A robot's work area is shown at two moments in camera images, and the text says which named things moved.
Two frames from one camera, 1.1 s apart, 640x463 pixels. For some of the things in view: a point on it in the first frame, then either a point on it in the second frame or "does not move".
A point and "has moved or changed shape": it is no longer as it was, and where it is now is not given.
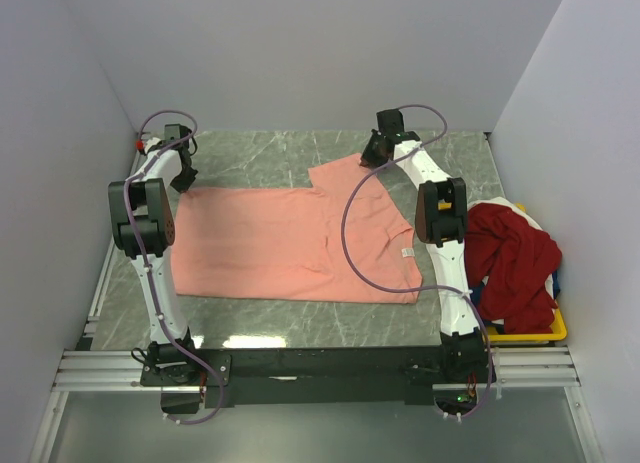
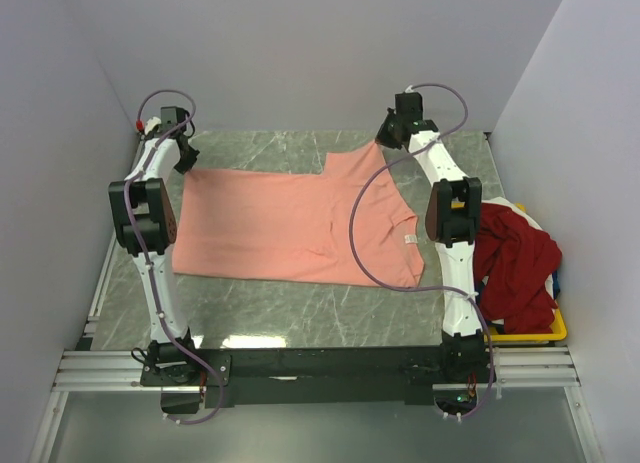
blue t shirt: (475, 293) does not move
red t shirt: (516, 260) does not move
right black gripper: (366, 159) -> (382, 137)
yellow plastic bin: (559, 333) does not move
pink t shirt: (287, 244) has moved or changed shape
